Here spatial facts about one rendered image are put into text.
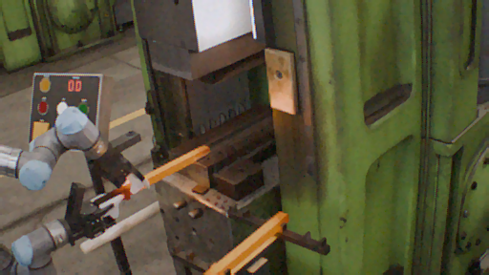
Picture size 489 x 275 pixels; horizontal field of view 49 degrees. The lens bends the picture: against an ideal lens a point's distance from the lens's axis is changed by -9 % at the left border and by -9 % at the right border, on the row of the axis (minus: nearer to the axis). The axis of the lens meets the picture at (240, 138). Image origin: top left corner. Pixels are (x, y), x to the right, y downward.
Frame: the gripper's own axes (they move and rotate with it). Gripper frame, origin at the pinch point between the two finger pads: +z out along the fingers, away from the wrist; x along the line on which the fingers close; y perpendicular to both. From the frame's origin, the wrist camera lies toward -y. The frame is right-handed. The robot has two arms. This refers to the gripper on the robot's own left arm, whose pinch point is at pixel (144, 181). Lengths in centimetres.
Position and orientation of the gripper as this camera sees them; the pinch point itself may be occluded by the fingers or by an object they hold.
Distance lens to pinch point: 172.0
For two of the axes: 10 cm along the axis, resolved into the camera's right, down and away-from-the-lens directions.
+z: 4.6, 5.7, 6.8
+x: 6.8, 2.7, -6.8
